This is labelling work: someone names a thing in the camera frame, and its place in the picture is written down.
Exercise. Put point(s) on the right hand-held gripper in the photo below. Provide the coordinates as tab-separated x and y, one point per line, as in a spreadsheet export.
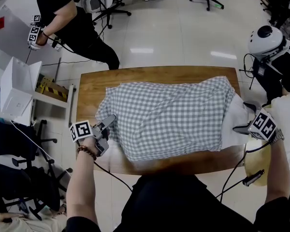
262	124

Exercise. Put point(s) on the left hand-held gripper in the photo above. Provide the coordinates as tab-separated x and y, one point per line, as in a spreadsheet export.
81	130

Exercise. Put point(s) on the white pillow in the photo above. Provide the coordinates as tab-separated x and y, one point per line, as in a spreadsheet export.
288	120
234	122

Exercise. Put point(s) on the grey checked pillowcase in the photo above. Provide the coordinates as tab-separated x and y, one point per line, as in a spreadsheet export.
164	120

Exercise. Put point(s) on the person's right forearm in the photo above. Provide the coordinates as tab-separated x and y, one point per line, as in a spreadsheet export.
278	170

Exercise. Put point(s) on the person's left forearm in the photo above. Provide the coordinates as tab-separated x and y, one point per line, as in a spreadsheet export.
81	185

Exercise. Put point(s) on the person's left hand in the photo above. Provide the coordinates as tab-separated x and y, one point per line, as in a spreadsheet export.
87	143

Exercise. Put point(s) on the silver wristwatch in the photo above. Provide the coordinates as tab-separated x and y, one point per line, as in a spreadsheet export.
278	135

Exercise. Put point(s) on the white humanoid machine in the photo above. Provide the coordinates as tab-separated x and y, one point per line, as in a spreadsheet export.
280	74

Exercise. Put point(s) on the white side table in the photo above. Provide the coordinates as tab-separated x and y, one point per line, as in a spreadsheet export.
52	100

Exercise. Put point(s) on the yellow black striped box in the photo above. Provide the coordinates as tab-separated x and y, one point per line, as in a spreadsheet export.
52	89

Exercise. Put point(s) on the white round backpack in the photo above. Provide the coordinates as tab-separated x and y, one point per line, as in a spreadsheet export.
265	40

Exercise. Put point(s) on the black mesh chair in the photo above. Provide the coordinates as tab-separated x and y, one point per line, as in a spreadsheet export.
9	139
19	190

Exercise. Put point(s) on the white open box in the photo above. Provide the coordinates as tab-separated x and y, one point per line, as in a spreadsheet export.
17	93

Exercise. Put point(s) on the person's black clothing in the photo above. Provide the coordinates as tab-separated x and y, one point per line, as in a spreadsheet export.
174	207

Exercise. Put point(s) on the white fridge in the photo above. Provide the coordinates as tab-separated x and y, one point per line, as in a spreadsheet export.
17	35

